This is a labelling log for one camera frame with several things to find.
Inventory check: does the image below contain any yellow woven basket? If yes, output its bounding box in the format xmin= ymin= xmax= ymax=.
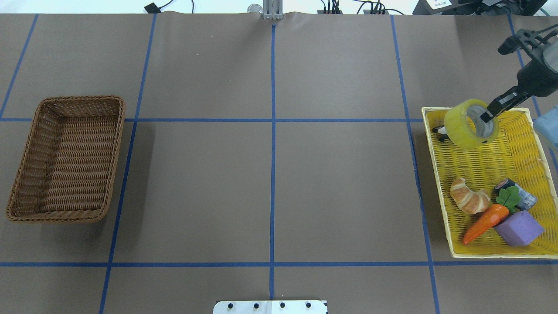
xmin=421 ymin=107 xmax=558 ymax=259

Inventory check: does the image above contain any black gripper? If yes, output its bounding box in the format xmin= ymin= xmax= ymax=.
xmin=480 ymin=24 xmax=558 ymax=123

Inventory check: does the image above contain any toy panda figure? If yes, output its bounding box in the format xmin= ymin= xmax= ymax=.
xmin=431 ymin=125 xmax=449 ymax=143

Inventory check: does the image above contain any toy croissant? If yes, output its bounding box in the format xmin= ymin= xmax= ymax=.
xmin=449 ymin=177 xmax=491 ymax=215

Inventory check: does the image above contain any purple foam cube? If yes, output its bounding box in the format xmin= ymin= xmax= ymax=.
xmin=494 ymin=211 xmax=545 ymax=247

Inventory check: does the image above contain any small black desk device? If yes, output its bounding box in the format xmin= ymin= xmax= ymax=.
xmin=144 ymin=3 xmax=161 ymax=14

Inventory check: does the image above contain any yellow tape roll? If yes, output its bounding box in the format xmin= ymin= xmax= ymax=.
xmin=444 ymin=98 xmax=500 ymax=149

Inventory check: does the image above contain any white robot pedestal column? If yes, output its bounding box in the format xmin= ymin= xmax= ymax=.
xmin=213 ymin=300 xmax=328 ymax=314

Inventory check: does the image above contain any orange toy carrot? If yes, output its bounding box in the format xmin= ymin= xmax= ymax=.
xmin=462 ymin=189 xmax=517 ymax=245

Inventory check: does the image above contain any small dark labelled jar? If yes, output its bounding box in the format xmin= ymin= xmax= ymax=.
xmin=493 ymin=177 xmax=538 ymax=211

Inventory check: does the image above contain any brown wicker basket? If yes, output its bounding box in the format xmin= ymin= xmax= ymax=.
xmin=6 ymin=96 xmax=126 ymax=223

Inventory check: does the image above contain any aluminium frame post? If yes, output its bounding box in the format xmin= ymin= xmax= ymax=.
xmin=262 ymin=0 xmax=284 ymax=20

